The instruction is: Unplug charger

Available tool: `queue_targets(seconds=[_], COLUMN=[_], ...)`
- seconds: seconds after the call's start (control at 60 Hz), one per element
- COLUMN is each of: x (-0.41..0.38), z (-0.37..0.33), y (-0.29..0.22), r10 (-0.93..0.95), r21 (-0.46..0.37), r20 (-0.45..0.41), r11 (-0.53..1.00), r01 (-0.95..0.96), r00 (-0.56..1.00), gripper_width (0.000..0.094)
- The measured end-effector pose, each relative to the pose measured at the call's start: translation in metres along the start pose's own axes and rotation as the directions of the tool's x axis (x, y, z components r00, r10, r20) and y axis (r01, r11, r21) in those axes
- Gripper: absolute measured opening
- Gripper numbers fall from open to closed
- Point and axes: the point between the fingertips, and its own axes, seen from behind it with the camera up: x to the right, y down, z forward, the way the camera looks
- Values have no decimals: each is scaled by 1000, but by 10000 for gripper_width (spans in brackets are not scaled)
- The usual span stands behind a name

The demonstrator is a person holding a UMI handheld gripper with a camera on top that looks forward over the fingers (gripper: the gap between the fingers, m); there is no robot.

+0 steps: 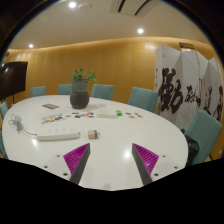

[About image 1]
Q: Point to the group of teal chairs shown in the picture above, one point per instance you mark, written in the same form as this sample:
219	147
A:
143	98

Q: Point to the flat white box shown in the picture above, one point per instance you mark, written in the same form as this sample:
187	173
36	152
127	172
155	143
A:
106	114

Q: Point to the small scattered stickers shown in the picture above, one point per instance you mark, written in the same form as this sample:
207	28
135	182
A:
134	115

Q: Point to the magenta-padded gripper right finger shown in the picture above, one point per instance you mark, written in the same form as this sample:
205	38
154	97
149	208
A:
146	159

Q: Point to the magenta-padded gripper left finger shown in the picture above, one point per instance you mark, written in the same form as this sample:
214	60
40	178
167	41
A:
76	158

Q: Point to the colourful stickers with yellow cards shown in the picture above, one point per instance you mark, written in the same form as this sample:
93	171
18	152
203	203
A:
53	118

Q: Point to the white folding screen with calligraphy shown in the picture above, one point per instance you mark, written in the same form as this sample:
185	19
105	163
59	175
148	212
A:
181	86

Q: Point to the grey ribbed pot with plant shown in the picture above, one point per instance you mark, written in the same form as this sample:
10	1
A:
79	96

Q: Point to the small green packet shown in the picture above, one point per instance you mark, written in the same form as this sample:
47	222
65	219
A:
119	113

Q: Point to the black wall television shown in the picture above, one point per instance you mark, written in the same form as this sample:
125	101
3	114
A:
13	80

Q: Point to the ceiling air vent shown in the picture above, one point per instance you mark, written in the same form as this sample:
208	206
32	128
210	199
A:
133	6

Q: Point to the group of round ceiling lights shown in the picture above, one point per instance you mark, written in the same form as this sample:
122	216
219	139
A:
140	30

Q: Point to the colourful round stickers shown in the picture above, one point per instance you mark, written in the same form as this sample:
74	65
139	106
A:
83	115

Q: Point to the white power strip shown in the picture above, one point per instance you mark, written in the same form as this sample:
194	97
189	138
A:
58	134

